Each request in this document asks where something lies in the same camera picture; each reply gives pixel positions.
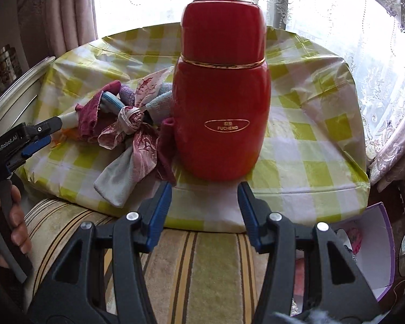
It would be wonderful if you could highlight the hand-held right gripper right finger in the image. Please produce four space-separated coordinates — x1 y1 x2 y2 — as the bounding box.
237 181 383 324

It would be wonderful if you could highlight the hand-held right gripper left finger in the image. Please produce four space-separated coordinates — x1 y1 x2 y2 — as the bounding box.
27 180 173 324

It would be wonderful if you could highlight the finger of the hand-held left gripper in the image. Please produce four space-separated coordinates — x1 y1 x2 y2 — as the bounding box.
24 116 62 142
6 136 52 173

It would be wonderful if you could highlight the grey cloth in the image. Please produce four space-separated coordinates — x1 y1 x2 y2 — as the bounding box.
94 148 157 209

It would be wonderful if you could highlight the maroon towel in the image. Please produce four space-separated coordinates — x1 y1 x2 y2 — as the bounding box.
75 80 122 142

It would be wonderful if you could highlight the dark red cloth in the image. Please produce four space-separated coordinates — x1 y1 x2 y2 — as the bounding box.
157 117 178 187

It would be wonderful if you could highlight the white teal-trimmed soft item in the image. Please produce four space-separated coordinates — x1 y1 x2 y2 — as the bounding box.
99 93 122 113

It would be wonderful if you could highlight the red floral white cloth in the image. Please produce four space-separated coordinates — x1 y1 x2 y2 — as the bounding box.
98 67 175 176

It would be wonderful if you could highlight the glossy red lidded jar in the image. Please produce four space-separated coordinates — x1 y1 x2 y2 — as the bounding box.
171 1 271 181

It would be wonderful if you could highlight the pink soft item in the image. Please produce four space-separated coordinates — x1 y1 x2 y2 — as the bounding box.
346 226 363 254

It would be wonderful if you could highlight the person's left hand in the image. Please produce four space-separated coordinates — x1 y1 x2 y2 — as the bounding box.
0 185 33 268

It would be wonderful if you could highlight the patterned dark ornament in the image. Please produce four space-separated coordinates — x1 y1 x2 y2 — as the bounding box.
0 44 22 85

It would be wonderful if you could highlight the striped sofa cushion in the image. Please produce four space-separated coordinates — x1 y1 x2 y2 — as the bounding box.
22 196 304 324

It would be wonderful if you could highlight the yellow checked plastic tablecloth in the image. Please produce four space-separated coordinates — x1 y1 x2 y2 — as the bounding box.
15 23 372 233

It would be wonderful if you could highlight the pink curtain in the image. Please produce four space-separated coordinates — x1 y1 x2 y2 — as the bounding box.
17 0 98 58

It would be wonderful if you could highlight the grey fuzzy fabric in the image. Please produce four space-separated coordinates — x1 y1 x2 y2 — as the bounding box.
277 310 358 324

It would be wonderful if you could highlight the white purple-edged cardboard box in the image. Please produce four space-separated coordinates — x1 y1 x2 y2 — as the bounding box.
292 202 396 314

